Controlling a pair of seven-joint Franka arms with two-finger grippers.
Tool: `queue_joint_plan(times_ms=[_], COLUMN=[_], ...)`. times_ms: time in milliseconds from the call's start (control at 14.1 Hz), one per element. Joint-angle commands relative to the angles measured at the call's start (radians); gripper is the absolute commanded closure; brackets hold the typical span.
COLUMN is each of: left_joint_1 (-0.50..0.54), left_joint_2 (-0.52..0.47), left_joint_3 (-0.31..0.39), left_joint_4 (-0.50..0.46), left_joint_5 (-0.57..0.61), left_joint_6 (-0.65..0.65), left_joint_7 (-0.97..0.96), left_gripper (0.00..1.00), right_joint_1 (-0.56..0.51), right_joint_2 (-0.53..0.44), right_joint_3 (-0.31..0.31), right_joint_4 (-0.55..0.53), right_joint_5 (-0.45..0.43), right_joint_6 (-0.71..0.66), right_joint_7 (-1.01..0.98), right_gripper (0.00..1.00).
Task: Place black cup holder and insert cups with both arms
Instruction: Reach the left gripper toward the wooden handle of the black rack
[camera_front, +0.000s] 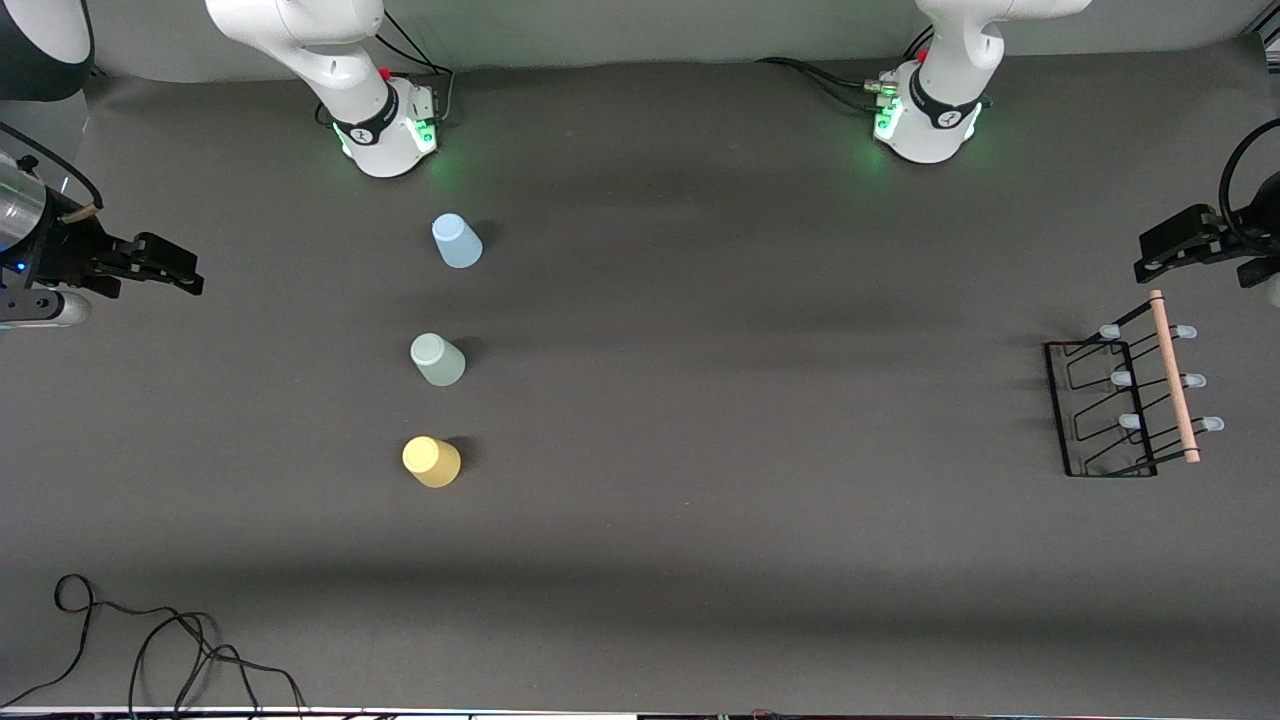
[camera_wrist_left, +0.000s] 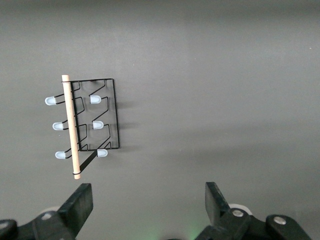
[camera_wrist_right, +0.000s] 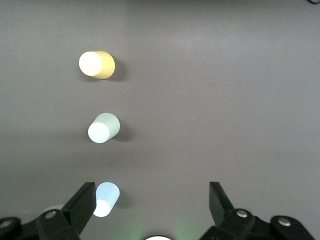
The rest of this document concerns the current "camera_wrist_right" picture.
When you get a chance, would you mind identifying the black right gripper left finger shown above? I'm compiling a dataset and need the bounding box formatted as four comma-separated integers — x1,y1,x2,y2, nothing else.
36,181,97,240

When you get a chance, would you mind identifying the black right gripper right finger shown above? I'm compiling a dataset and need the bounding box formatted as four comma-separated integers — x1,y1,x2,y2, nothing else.
201,181,256,240

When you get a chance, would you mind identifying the pale green plastic cup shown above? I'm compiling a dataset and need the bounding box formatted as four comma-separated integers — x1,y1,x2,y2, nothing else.
87,112,121,144

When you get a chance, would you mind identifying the yellow plastic cup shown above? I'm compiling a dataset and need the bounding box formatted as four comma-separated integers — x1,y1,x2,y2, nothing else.
78,50,116,80

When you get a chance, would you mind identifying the light blue plastic cup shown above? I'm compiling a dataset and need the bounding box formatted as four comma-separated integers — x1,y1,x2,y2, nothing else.
92,181,121,218

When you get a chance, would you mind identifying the dark grey table mat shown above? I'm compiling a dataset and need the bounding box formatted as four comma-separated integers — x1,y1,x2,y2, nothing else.
0,2,320,240

